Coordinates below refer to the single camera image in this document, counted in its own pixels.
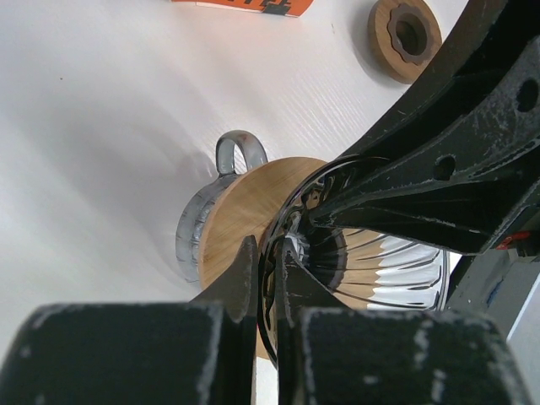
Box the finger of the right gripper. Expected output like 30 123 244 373
309 41 539 255
335 1 539 167

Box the clear glass dripper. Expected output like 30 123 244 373
259 157 451 363

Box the dark wooden dripper ring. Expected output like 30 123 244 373
367 0 443 85

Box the orange coffee filter box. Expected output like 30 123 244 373
173 0 313 18

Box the glass server pitcher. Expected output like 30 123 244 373
175 130 267 284

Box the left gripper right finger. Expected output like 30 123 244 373
276 248 532 404

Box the light wooden dripper ring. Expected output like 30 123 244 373
198 156 330 362

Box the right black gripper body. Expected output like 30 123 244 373
446 181 539 321

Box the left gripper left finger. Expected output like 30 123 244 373
1 236 258 404

